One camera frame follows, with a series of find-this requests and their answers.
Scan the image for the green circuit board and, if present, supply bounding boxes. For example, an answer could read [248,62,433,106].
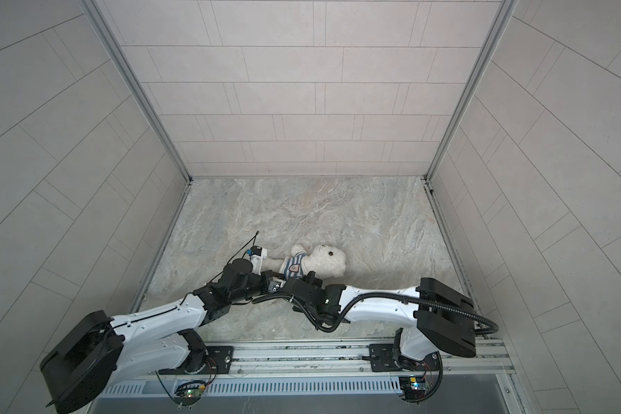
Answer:
[398,377,429,403]
[174,381,208,407]

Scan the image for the left corner aluminium profile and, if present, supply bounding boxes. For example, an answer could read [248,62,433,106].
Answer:
[79,0,193,185]

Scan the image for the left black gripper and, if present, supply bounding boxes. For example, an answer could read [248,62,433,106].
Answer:
[228,272,278,305]

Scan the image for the left green circuit board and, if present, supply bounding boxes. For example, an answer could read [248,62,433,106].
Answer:
[174,381,208,407]

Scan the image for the left camera black cable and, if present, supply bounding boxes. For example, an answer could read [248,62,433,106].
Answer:
[209,230,260,283]

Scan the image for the right green circuit board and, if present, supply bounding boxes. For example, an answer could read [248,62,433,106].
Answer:
[398,377,429,403]

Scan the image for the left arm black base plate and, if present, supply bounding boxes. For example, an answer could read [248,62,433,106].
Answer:
[159,346,234,375]

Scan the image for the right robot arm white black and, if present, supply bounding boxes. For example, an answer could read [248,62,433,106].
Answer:
[279,278,477,362]

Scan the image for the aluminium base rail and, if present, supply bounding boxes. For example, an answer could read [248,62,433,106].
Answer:
[100,338,516,386]

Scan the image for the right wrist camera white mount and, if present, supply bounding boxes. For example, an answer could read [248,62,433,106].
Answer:
[267,277,286,293]

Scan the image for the right corner aluminium profile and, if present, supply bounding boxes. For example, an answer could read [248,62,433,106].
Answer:
[425,0,517,183]

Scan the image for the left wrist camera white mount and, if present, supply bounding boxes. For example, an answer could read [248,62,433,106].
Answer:
[247,246,268,275]

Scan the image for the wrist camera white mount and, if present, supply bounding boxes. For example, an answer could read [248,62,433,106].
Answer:
[267,277,286,293]
[247,246,268,275]

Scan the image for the blue white striped sweater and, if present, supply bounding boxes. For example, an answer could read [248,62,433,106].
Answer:
[279,251,308,280]

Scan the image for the white teddy bear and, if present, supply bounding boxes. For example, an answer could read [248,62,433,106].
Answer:
[262,244,347,278]

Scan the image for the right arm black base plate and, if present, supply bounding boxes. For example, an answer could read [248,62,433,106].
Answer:
[365,343,416,372]

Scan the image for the corner aluminium profile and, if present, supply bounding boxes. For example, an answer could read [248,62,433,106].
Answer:
[425,0,517,183]
[79,0,193,185]

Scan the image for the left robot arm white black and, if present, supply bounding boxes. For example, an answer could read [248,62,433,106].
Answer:
[40,259,285,413]

